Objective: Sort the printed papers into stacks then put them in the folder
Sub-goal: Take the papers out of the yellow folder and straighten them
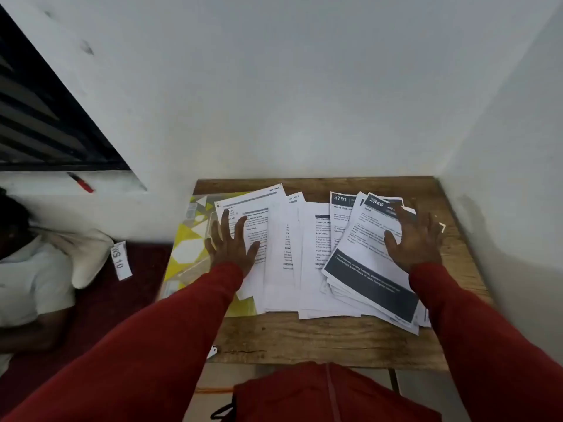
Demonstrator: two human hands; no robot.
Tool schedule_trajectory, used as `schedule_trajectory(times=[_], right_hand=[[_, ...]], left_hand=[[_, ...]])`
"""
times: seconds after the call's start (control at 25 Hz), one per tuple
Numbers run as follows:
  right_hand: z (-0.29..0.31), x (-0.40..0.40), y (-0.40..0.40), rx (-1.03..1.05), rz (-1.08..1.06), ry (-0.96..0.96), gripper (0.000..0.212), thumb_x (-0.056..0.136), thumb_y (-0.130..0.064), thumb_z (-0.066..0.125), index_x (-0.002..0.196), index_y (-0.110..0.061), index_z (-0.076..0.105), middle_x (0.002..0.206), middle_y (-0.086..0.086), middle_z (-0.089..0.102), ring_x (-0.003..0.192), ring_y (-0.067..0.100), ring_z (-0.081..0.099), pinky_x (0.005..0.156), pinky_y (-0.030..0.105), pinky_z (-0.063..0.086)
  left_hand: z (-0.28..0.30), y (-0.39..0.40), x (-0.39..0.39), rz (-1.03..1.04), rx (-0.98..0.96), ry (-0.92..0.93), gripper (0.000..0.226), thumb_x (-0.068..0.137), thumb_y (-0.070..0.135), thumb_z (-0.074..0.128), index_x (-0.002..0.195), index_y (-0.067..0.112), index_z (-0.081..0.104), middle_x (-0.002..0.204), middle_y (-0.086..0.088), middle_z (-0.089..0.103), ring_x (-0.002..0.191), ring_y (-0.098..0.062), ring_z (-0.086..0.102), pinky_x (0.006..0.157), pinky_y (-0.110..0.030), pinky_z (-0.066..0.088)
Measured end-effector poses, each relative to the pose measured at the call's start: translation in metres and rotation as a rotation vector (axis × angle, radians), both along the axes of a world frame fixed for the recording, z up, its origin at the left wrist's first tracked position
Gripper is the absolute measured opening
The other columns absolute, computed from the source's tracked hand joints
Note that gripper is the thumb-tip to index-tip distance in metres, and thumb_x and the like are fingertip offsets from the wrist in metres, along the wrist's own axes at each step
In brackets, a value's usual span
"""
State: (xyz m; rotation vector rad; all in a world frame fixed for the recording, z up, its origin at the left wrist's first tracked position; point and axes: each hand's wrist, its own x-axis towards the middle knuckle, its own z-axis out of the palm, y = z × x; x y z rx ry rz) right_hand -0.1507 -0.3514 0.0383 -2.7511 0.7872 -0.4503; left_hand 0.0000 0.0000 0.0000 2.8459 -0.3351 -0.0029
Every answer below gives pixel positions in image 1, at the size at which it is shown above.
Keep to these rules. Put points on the white paper label tag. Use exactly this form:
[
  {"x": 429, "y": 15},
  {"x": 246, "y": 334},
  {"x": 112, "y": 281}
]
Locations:
[{"x": 121, "y": 261}]

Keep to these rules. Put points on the stack of printed sheets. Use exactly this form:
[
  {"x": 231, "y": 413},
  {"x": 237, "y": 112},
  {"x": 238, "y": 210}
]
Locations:
[{"x": 316, "y": 259}]

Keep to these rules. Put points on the dark louvred window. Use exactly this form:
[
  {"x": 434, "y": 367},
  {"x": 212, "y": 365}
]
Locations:
[{"x": 39, "y": 127}]

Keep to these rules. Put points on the person's right hand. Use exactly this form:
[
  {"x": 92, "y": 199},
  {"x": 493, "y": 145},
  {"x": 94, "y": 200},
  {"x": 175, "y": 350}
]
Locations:
[{"x": 415, "y": 246}]

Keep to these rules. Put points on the person's red jacket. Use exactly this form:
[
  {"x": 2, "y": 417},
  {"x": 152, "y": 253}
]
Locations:
[{"x": 330, "y": 399}]

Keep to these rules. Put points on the white pillow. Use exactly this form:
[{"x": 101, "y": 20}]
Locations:
[{"x": 88, "y": 254}]

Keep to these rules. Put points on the maroon bed mattress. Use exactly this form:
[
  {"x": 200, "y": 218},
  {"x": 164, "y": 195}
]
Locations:
[{"x": 97, "y": 312}]

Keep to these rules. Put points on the black metal table leg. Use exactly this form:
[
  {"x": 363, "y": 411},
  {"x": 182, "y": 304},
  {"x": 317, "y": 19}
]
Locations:
[{"x": 394, "y": 381}]

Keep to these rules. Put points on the person's left hand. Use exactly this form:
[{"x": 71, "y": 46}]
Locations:
[{"x": 231, "y": 250}]

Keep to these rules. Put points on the yellow patterned plastic folder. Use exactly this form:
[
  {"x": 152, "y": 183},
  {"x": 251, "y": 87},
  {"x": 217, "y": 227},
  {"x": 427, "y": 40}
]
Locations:
[{"x": 184, "y": 254}]

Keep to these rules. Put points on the person's left forearm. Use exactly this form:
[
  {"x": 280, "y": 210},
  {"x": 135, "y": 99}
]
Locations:
[{"x": 154, "y": 347}]

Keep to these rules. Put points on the blue and silver stapler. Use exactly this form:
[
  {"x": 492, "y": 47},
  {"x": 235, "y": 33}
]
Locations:
[{"x": 212, "y": 352}]

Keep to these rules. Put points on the red marker on sill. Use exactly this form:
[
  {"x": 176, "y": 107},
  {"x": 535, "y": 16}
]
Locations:
[{"x": 83, "y": 184}]

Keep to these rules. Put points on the person's right forearm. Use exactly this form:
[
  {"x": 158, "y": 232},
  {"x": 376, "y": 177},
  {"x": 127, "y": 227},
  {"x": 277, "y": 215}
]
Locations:
[{"x": 484, "y": 356}]

